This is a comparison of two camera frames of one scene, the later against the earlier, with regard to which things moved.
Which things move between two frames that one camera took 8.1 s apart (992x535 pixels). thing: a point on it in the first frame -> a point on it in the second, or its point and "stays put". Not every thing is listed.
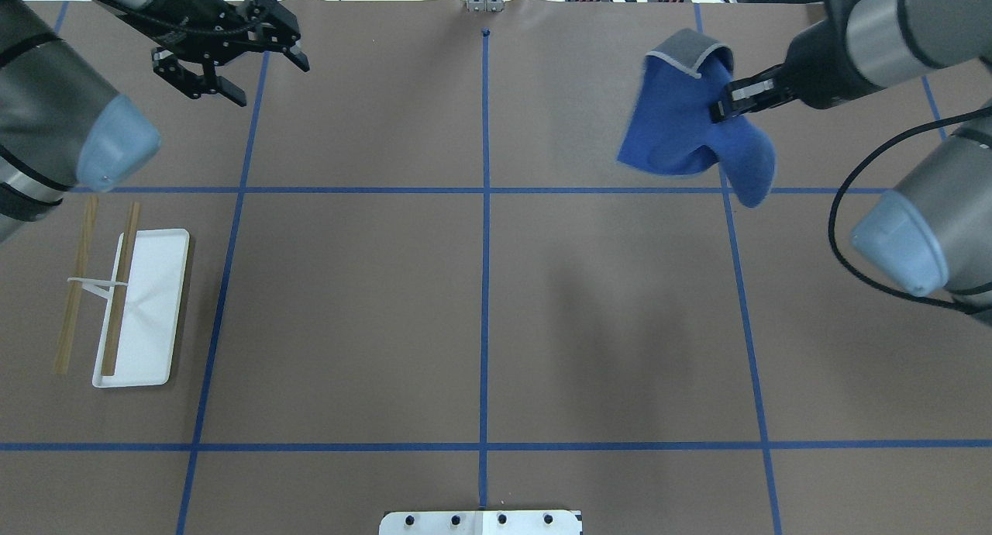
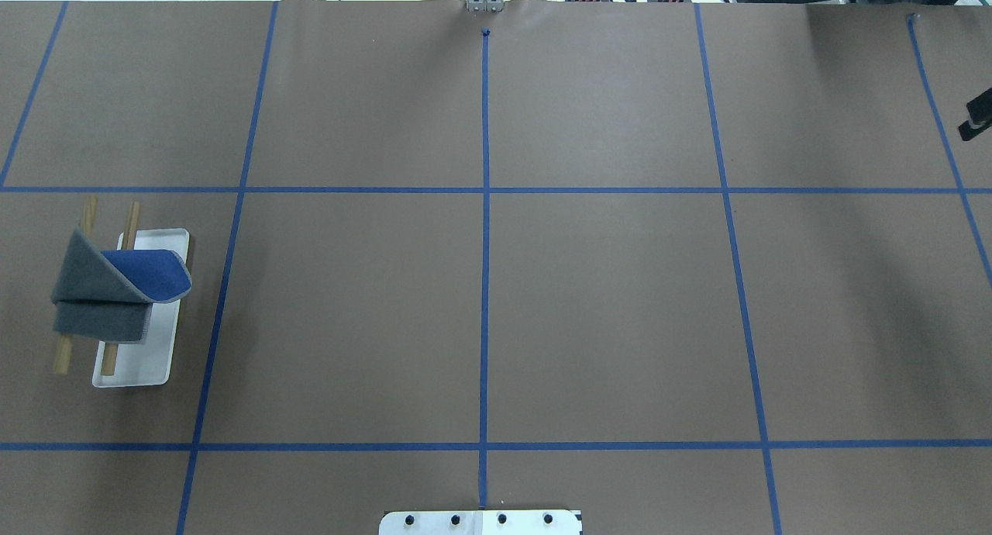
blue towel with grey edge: x=670 y=129 -> x=107 y=295
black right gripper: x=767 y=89 -> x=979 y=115
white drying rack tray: x=146 y=288 stays put
